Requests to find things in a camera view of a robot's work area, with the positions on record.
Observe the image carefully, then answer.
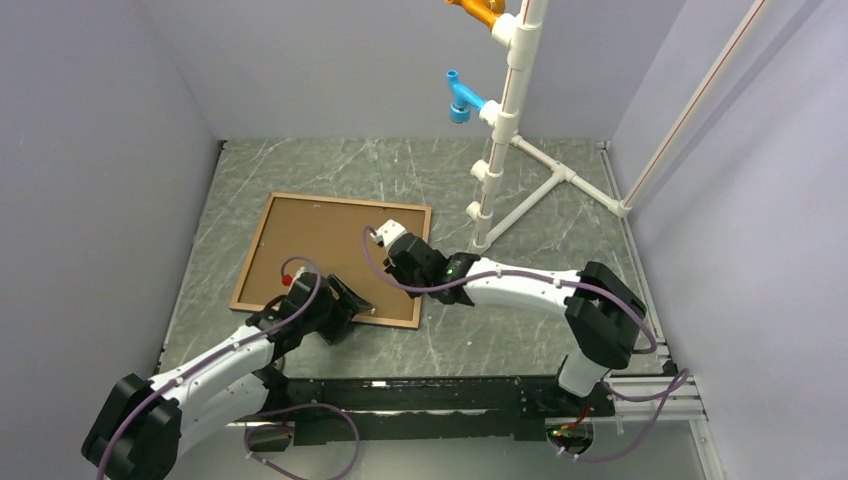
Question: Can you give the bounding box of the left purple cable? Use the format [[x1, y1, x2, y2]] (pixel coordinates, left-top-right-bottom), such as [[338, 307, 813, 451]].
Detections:
[[95, 256, 362, 480]]

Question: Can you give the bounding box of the aluminium extrusion frame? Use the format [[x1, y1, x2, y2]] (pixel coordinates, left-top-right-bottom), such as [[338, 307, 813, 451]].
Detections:
[[105, 376, 727, 480]]

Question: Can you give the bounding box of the white PVC pipe stand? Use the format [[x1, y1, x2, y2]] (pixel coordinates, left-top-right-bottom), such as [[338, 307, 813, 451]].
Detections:
[[466, 1, 656, 252]]

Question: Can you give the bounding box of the orange pipe fitting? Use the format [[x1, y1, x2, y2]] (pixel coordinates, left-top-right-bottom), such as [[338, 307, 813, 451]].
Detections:
[[446, 0, 506, 30]]

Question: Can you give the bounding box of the blue pipe fitting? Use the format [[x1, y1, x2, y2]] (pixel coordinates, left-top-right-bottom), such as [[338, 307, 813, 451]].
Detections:
[[446, 70, 487, 124]]

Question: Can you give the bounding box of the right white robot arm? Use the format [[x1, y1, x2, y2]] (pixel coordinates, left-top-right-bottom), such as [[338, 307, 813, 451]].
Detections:
[[365, 227, 656, 415]]

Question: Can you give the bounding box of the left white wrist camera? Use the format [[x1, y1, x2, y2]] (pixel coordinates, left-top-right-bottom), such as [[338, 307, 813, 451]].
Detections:
[[281, 264, 315, 287]]

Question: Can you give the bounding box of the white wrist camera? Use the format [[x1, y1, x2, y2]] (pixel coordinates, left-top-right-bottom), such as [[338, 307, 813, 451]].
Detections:
[[370, 220, 408, 250], [281, 264, 315, 287]]

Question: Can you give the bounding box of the white diagonal PVC pole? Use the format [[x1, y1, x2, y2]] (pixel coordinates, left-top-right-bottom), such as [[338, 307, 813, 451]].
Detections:
[[617, 0, 767, 218]]

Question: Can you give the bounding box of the blue picture frame with photo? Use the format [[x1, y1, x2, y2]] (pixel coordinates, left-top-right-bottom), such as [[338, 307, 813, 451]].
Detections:
[[229, 192, 432, 330]]

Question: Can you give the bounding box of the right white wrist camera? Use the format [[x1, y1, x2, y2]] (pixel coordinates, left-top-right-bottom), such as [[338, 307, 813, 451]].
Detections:
[[370, 220, 408, 250]]

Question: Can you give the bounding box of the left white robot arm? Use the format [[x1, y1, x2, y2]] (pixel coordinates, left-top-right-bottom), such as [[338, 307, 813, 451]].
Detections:
[[81, 270, 374, 479]]

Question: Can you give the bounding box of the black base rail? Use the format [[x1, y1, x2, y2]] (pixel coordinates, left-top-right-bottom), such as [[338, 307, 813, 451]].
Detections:
[[247, 375, 615, 446]]

